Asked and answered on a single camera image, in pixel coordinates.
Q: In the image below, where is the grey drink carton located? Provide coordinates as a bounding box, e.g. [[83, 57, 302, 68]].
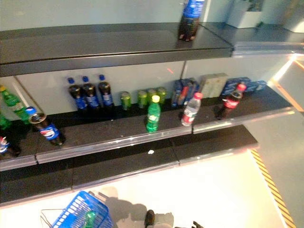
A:
[[199, 75, 218, 98], [215, 73, 229, 92]]

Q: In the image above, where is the green Sprite bottle yellow cap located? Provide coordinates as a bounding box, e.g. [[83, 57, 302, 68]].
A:
[[84, 210, 97, 228], [0, 85, 30, 125], [0, 114, 12, 131], [145, 95, 162, 133]]

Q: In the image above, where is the blue plastic shopping basket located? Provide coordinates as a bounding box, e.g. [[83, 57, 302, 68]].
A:
[[40, 190, 115, 228]]

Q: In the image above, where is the Coca-Cola bottle red cap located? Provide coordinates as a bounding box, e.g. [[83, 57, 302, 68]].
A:
[[215, 83, 247, 119]]

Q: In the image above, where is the blue drink multipack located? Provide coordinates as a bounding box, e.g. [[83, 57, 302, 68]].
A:
[[223, 77, 250, 95], [247, 80, 268, 92]]

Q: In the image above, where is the blue drink carton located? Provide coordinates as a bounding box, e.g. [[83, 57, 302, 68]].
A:
[[171, 79, 186, 107], [181, 78, 200, 105]]

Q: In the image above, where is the clear water bottle red label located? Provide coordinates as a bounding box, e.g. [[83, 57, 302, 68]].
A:
[[181, 92, 204, 127]]

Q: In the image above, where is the yellow black hazard tape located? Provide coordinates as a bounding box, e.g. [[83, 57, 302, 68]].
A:
[[250, 149, 297, 228]]

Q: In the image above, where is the white box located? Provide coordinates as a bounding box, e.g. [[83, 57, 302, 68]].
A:
[[227, 0, 264, 29]]

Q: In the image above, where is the wood framed grey panel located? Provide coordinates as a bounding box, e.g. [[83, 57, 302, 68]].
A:
[[270, 59, 304, 113]]

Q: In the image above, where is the white shelf back panel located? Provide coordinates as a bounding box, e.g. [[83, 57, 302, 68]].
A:
[[14, 61, 186, 116], [184, 56, 285, 88]]

